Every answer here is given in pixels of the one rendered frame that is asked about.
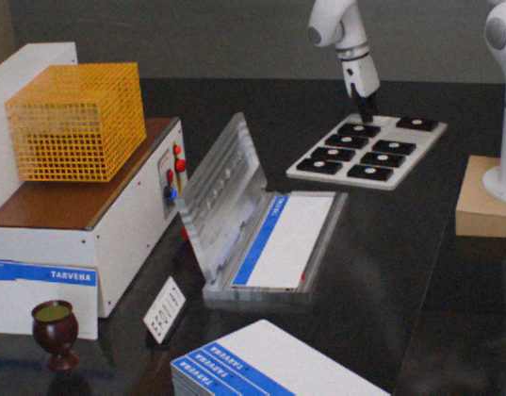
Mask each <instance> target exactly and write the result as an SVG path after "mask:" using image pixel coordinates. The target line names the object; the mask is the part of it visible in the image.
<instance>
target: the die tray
mask: <svg viewBox="0 0 506 396"><path fill-rule="evenodd" d="M352 115H353V114H351V115H349V117H347V118H346V119H345V120H344V121H342V122H341V123H340V124H339V125H338V126H337V127H336V128H334V129H333V130H332V131H331V132H330V133H329V135H328V136H326V137H325V138H324V139H322V140H321V141H320V142H318V143H317V144H316V145H315V146H314V147H313V148H312V149H311V150H309V151H308V152H307V153H306V154H305V155H304V156H303V157H302V158H301V159H300V160H299V161H298V162H297V163H296V164H294V165H293V166H291V167H290V168H289V169H288V170H287V171H286V176H288V177H294V178H301V179H308V180H316V181H323V182H330V183H336V184H344V185H352V186H358V187H366V188H374V189H379V190H393V189H394V188H395V187H396V186H397V185H398V183H399V182H400V181H401V180H402V179H403V177H404V176H406V175H407V174H408V173H409V172H410V171H411V170H412V168H413V167H414V166H415V165H416V164H417V163H418V162H419V161H420V160H421V158H422V157H423V156H424V155H425V154H426V153H427V152H428V151H429V150H430V148H431V147H432V146H433V145H434V144H435V142H436V141H437V139H438V138H440V137H441V136H442V135H443V134H444V133H445V132H446V131H447V124H446V123H438V126H437V127H436V128H435V129H434V130H433V132H424V131H417V130H409V129H402V128H397V127H396V123H397V122H398V121H399V120H400V118H390V117H387V118H389V123H388V125H379V124H366V125H375V126H380V127H381V131H380V132H379V133H378V134H377V135H376V136H375V137H374V138H373V139H372V138H368V139H369V144H368V145H366V146H364V147H363V148H362V149H361V150H359V149H355V157H354V158H353V159H352V160H351V162H342V161H334V162H340V163H343V168H342V169H341V170H339V171H338V172H337V173H335V174H334V175H332V174H326V173H312V172H306V171H300V170H297V168H296V166H297V165H298V164H299V163H301V162H302V161H303V159H304V158H310V154H311V153H312V152H313V151H314V150H315V149H316V148H317V147H318V146H322V147H333V148H344V147H336V146H330V145H325V140H326V139H329V137H330V136H331V135H332V134H336V135H338V134H337V129H338V128H339V127H340V126H341V125H343V124H344V123H350V124H364V123H356V122H350V117H351V116H352ZM378 140H391V141H399V142H408V143H416V149H415V151H414V152H413V153H411V154H410V155H409V156H406V155H402V156H406V161H405V162H404V163H403V164H402V165H401V166H400V167H399V168H398V169H395V168H388V167H380V166H372V165H364V164H360V160H359V159H360V158H361V157H362V156H363V155H364V154H365V153H366V152H367V151H369V152H375V151H372V146H373V145H374V143H375V142H376V141H378ZM344 149H352V148H344ZM355 164H356V165H364V166H372V167H379V168H387V169H394V174H393V175H392V176H391V177H390V178H389V179H388V180H387V181H386V182H384V181H378V180H369V179H362V178H354V177H347V171H348V170H350V169H351V168H352V167H353V166H354V165H355Z"/></svg>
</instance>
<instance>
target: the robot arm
mask: <svg viewBox="0 0 506 396"><path fill-rule="evenodd" d="M484 1H486V2H488V3H490V4H492V5H495V6H496V8H494V9H493V10H492V11H491V12H490V14H489V15H488V19H487V21H486V25H485V29H484V40H485V43H486V45H487V48H488V49H489V51H490V53H491V54H492V56H493V57H494V58H495V59H496V60H497V62H498V64H499V67H500V68H501V71H502V72H503V73H504V77H505V83H506V0H484ZM308 22H309V25H308V37H309V39H310V41H311V42H312V43H313V44H314V45H315V46H317V47H325V46H328V45H331V44H334V46H335V53H336V55H337V58H340V61H342V68H343V75H344V78H345V83H346V88H347V91H348V95H349V97H350V98H351V102H352V103H353V104H354V105H357V108H358V109H359V112H360V116H361V120H362V123H370V122H373V118H372V116H380V112H379V109H378V105H377V102H376V101H377V98H376V95H375V94H376V90H377V89H378V88H379V87H380V81H379V77H378V74H377V71H376V68H375V66H374V63H373V60H372V57H371V55H370V53H369V50H370V48H369V44H368V40H367V34H366V31H365V27H364V23H363V20H362V16H361V12H360V9H359V6H358V2H357V0H317V1H316V2H315V5H314V6H313V9H312V12H311V14H310V17H309V21H308ZM358 95H361V96H360V97H358ZM360 99H364V101H363V100H360ZM501 143H502V149H501V159H500V166H495V167H494V168H492V169H490V170H489V171H487V172H486V173H485V174H484V177H483V186H484V189H485V191H486V192H487V193H489V194H490V195H491V196H493V197H494V198H495V199H498V200H500V201H504V202H506V89H505V108H504V118H503V128H502V139H501Z"/></svg>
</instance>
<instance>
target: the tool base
mask: <svg viewBox="0 0 506 396"><path fill-rule="evenodd" d="M266 189H267V187H264V188H263V189H262V195H261V197H260V198H259V200H258V201H257V204H258V209H257V210H256V211H255V213H254V215H253V218H252V219H251V220H250V221H249V219H250V217H249V218H248V220H247V222H246V223H245V224H243V225H241V226H240V227H239V229H240V234H239V235H238V237H237V241H236V243H235V245H236V247H237V248H236V250H235V252H234V253H233V255H232V257H231V259H230V261H229V263H228V264H226V262H227V261H226V260H225V262H224V263H223V265H222V267H218V268H217V269H216V270H215V272H216V274H217V276H216V278H215V280H212V281H208V282H207V283H206V285H205V287H204V289H203V293H204V298H205V299H224V300H244V301H265V302H286V303H306V304H309V303H310V301H311V298H312V296H313V293H314V290H315V289H316V286H317V284H318V281H319V278H320V275H321V273H322V270H323V268H324V265H325V263H326V261H327V258H328V256H329V253H330V251H331V246H332V244H333V241H334V239H335V234H336V233H337V230H338V228H339V225H340V223H341V221H342V218H343V216H344V213H345V210H346V208H347V205H348V203H349V194H348V193H340V194H339V197H338V200H337V201H336V204H335V208H334V213H333V215H332V218H331V220H330V221H329V224H328V226H327V229H326V231H325V234H324V235H323V238H322V240H321V243H320V245H319V247H318V250H317V253H316V255H315V258H314V260H313V263H312V265H311V267H310V269H309V271H308V274H307V275H306V278H305V280H300V284H299V286H298V287H297V288H296V289H294V288H272V287H251V286H232V285H231V284H232V282H233V280H234V278H235V276H236V274H237V271H238V268H239V267H240V265H241V263H242V261H243V259H244V257H245V255H246V254H247V252H248V250H249V248H250V246H251V244H252V243H253V240H254V238H255V237H256V235H257V233H258V231H259V229H260V227H261V225H262V223H263V221H264V220H265V219H266V217H267V215H268V213H269V210H270V206H271V204H272V202H273V201H274V199H275V198H276V197H277V196H290V197H292V196H291V193H285V194H283V195H282V194H281V193H277V191H273V192H272V193H269V192H266ZM225 264H226V265H225ZM232 287H236V288H235V289H232ZM286 289H290V291H286Z"/></svg>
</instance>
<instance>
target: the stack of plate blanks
mask: <svg viewBox="0 0 506 396"><path fill-rule="evenodd" d="M171 374H172V383H173V385H174V393H175V395H174V396H241V395H240V394H238V393H237V392H236V391H233V390H231V389H230V388H229V387H227V386H226V385H224V383H223V382H222V381H221V380H219V379H218V378H216V377H214V376H212V375H211V374H209V373H208V372H207V371H205V370H203V369H202V368H201V367H200V366H199V365H198V364H196V363H195V362H193V361H191V360H189V359H188V358H186V356H183V357H181V358H177V359H175V360H173V361H172V362H171Z"/></svg>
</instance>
